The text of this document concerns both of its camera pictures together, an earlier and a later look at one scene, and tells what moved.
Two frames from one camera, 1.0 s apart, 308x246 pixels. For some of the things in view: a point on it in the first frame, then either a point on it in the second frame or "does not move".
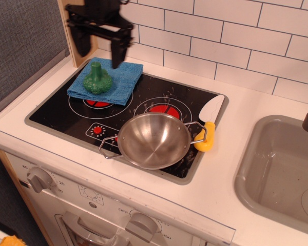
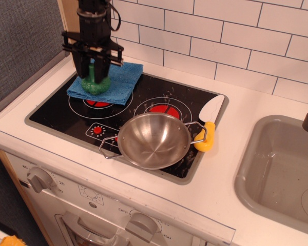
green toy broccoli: x=99 y=81 does not move
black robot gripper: x=103 y=16 -> x=94 y=38
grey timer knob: x=39 y=179 does not move
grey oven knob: x=141 y=226 does not move
